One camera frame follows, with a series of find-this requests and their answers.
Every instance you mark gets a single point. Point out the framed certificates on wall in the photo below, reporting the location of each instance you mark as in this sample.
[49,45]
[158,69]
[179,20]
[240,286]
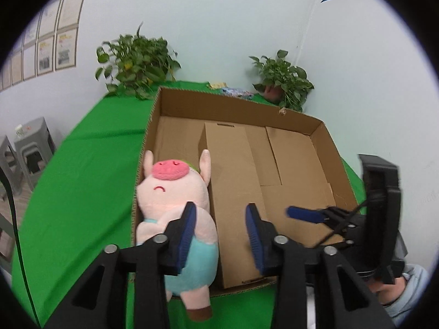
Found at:
[48,44]

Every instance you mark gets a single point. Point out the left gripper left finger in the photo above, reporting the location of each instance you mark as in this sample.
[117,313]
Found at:
[98,298]

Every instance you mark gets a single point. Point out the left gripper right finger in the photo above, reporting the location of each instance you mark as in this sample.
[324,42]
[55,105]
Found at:
[337,274]

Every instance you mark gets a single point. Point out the left potted green plant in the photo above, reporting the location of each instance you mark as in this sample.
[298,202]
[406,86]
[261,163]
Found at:
[133,64]

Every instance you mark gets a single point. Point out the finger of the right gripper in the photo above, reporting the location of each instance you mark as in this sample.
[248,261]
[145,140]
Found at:
[340,221]

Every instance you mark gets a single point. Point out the large open cardboard tray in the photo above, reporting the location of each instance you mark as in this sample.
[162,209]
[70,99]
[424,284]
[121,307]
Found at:
[311,171]

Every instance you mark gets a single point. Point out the grey plastic stool front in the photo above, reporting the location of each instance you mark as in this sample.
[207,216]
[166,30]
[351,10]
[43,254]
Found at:
[11,166]

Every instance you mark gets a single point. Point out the potted green plant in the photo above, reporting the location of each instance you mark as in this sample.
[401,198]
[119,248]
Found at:
[133,64]
[281,83]

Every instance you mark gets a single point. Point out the paper cup on stool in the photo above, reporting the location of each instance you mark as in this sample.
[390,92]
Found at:
[20,131]

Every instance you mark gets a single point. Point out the right potted green plant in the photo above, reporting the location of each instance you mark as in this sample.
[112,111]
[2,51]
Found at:
[281,83]

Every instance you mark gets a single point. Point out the grey plastic stool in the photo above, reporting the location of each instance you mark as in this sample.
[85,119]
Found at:
[34,150]
[11,166]

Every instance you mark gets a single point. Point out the long brown cardboard box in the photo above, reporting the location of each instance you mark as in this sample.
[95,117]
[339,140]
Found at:
[242,163]

